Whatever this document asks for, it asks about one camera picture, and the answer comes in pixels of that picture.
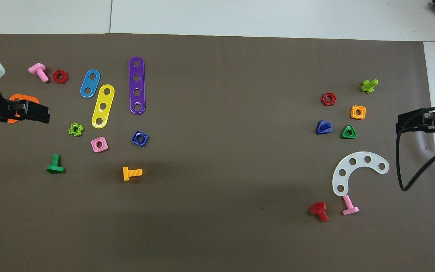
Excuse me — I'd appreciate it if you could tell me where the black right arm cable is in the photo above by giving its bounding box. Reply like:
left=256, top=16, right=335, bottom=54
left=397, top=107, right=435, bottom=192

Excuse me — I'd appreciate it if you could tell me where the blue two-hole plate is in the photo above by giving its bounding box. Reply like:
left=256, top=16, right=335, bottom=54
left=80, top=70, right=101, bottom=98

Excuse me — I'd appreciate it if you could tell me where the purple four-hole plate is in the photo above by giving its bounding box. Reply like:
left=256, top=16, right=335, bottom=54
left=129, top=57, right=146, bottom=115

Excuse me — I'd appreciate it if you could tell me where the brown paper table mat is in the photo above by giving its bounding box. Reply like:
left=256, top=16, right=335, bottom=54
left=0, top=33, right=435, bottom=272

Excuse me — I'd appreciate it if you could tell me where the blue triangular-head screw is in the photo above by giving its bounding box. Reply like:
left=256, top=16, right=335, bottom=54
left=315, top=120, right=333, bottom=135

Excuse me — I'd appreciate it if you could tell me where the pink plastic screw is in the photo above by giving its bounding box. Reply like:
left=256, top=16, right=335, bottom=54
left=342, top=195, right=359, bottom=216
left=28, top=63, right=49, bottom=83

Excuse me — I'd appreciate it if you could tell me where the light green cross screw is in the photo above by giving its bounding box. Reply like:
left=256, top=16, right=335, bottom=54
left=360, top=79, right=379, bottom=93

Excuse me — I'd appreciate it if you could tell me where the orange square plastic nut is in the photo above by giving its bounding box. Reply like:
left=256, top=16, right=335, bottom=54
left=350, top=105, right=366, bottom=120

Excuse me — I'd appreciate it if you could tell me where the white curved five-hole plate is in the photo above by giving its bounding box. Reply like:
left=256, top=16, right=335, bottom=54
left=332, top=151, right=390, bottom=197

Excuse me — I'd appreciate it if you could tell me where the pink square plastic nut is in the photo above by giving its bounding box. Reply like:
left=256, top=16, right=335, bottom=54
left=91, top=137, right=109, bottom=153

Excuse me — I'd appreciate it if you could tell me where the orange plastic screw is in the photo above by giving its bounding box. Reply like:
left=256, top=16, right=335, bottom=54
left=123, top=167, right=143, bottom=181

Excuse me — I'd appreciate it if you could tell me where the dark green plastic screw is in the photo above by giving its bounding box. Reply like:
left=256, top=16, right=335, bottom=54
left=47, top=154, right=65, bottom=174

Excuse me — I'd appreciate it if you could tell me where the green triangular plastic nut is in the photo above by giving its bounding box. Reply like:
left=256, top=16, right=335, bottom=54
left=341, top=125, right=358, bottom=139

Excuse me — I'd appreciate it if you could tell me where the blue square plastic nut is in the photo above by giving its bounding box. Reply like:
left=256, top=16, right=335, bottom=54
left=131, top=131, right=149, bottom=147

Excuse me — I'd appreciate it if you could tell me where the yellow three-hole plate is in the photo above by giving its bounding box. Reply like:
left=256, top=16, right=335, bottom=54
left=91, top=84, right=115, bottom=129

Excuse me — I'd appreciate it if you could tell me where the orange heart-shaped plate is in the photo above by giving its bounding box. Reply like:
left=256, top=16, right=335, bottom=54
left=8, top=94, right=39, bottom=124

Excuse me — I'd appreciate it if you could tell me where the red plastic screw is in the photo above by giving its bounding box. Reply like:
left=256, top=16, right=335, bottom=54
left=310, top=202, right=329, bottom=222

